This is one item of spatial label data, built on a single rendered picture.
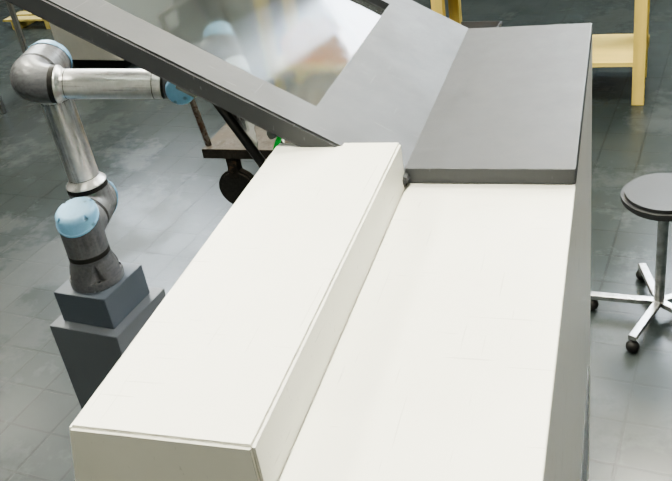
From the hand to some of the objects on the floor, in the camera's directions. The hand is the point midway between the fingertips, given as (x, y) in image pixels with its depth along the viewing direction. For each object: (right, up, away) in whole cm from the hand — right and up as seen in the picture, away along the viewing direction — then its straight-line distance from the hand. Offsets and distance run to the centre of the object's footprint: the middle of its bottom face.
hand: (269, 143), depth 217 cm
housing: (+63, -139, +1) cm, 153 cm away
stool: (+140, -55, +122) cm, 193 cm away
